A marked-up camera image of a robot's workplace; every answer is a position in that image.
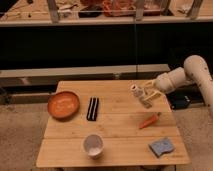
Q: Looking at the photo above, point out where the orange carrot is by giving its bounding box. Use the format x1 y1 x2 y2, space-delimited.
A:
139 113 161 129

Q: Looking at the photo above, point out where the white cup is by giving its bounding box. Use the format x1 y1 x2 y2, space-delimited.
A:
83 134 103 159

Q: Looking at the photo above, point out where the orange bowl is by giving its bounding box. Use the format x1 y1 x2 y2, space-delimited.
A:
47 91 80 119

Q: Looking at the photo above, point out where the black ridged block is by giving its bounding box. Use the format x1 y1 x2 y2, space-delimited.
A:
86 97 99 121

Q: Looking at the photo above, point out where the grey metal bench rail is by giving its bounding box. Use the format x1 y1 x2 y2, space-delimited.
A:
0 64 170 87

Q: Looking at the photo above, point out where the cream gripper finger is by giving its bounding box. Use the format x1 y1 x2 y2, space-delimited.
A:
142 79 156 89
147 90 162 103

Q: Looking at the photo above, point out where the black object on shelf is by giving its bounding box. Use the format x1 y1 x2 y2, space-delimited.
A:
78 5 102 18

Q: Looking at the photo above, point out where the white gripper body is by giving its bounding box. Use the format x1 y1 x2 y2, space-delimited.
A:
154 71 182 94

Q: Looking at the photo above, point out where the wooden table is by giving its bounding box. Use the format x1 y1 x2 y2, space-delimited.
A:
36 80 190 168

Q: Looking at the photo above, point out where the black box on floor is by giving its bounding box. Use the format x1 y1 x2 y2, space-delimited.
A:
167 92 190 110

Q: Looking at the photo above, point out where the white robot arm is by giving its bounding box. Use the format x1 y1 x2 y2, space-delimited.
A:
143 55 213 118

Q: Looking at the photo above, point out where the white plastic bottle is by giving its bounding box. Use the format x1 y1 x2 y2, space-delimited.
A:
131 84 152 108

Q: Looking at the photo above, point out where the blue sponge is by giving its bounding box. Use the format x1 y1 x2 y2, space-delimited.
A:
149 137 175 158

